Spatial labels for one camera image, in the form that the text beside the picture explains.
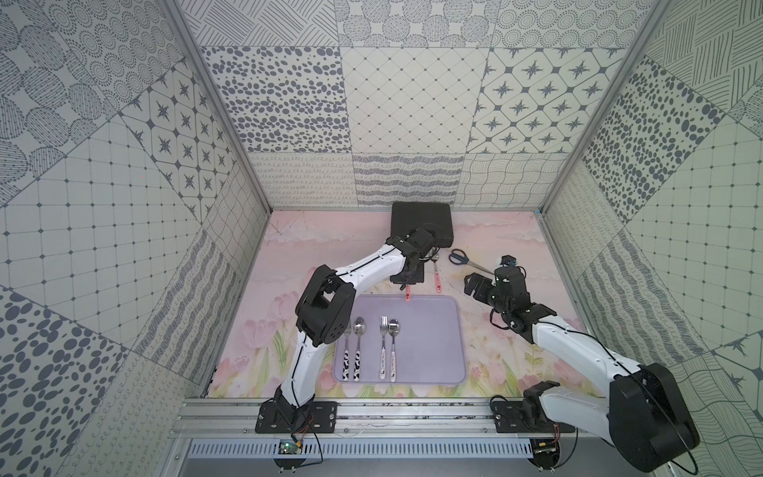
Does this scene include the cow pattern handle spoon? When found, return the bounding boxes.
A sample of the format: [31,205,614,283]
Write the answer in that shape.
[353,317,366,383]

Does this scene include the cow pattern handle fork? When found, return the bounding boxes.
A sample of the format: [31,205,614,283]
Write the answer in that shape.
[342,329,351,382]

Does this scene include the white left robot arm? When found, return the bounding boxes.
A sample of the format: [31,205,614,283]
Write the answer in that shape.
[274,223,443,415]

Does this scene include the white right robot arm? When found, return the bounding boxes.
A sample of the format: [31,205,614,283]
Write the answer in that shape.
[464,264,701,472]

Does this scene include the black plastic tool case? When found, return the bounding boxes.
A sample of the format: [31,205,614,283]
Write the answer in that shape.
[391,202,454,248]

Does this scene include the lilac plastic tray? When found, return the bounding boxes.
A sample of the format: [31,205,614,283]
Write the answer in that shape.
[331,294,467,386]

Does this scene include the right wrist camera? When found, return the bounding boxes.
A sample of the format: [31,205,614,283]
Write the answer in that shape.
[500,254,518,268]

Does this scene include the blue handled scissors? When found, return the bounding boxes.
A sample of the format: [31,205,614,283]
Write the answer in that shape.
[448,248,493,274]

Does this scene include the pink strawberry handle spoon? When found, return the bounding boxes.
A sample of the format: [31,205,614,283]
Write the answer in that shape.
[430,252,442,294]

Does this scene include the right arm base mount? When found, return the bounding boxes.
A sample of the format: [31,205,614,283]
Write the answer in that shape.
[489,381,575,433]

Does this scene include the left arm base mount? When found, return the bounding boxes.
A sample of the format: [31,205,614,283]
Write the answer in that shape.
[256,399,339,434]

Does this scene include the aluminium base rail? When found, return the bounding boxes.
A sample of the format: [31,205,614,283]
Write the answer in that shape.
[170,397,552,438]

